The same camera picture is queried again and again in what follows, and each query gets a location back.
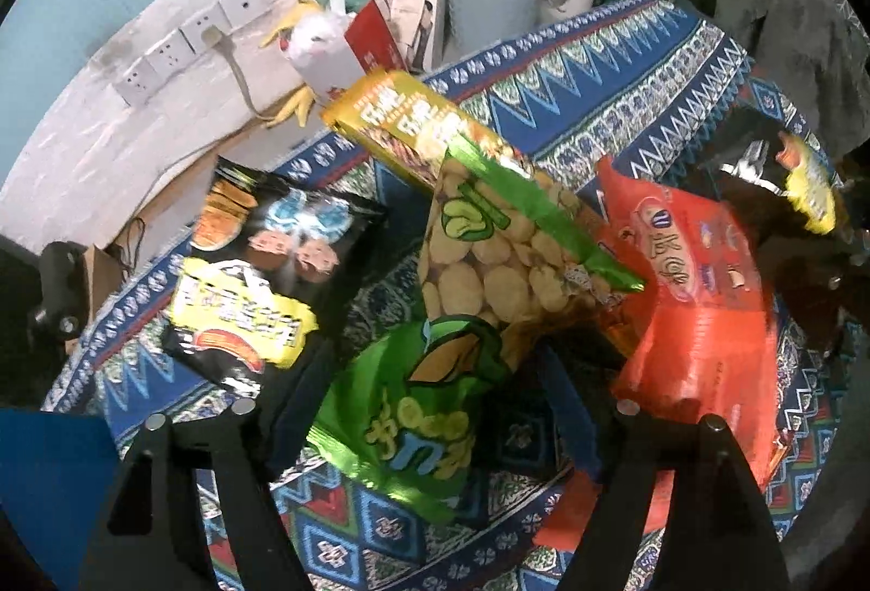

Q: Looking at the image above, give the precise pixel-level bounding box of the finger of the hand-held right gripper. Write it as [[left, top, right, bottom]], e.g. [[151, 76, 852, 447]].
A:
[[748, 210, 864, 361]]

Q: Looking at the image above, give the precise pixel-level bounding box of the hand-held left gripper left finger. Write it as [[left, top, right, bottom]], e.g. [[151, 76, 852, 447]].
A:
[[74, 336, 355, 591]]

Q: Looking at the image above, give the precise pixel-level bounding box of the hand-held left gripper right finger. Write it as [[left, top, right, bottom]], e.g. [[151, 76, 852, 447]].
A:
[[533, 343, 793, 591]]

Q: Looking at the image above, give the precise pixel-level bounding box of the black and gold snack packet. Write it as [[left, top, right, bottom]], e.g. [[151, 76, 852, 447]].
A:
[[703, 111, 850, 239]]

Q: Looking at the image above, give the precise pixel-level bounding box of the green bean snack packet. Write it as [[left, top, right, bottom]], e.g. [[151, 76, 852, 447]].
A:
[[306, 139, 647, 525]]

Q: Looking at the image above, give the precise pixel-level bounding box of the blue rimmed cardboard box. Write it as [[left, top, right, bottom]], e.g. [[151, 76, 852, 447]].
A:
[[0, 407, 127, 591]]

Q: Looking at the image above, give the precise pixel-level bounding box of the red translucent snack packet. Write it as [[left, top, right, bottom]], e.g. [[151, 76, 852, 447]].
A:
[[594, 156, 784, 492]]

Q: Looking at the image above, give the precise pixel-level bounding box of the black and yellow snack packet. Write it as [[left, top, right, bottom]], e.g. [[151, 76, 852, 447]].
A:
[[163, 156, 390, 396]]

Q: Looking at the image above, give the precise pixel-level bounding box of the small brown cardboard box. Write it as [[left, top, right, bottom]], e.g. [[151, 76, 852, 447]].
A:
[[82, 244, 127, 320]]

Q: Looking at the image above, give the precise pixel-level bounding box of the grey cloth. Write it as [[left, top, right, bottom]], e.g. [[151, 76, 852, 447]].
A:
[[719, 0, 870, 113]]

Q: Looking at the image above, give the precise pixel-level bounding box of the black cylindrical device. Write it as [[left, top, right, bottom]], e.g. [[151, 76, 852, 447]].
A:
[[27, 241, 89, 344]]

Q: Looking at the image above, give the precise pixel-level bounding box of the blue patterned blanket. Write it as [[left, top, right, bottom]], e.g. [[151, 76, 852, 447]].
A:
[[41, 0, 850, 591]]

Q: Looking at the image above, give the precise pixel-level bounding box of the yellow rubber glove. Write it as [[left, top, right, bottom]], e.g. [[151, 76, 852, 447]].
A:
[[259, 0, 327, 49], [264, 86, 320, 130]]

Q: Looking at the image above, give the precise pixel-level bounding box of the long yellow snack packet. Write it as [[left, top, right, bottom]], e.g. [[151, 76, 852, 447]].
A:
[[319, 71, 538, 192]]

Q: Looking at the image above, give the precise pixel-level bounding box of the white plastic bag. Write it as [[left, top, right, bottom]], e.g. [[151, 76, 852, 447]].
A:
[[284, 10, 361, 92]]

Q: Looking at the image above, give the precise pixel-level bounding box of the red and white shopping bag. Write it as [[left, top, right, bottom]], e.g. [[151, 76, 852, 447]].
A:
[[330, 0, 412, 99]]

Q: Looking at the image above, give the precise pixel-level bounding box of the black cable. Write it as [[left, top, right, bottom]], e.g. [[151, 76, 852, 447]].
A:
[[112, 214, 151, 276]]

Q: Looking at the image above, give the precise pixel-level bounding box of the grey plug with cable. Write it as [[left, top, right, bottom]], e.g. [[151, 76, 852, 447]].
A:
[[204, 23, 273, 123]]

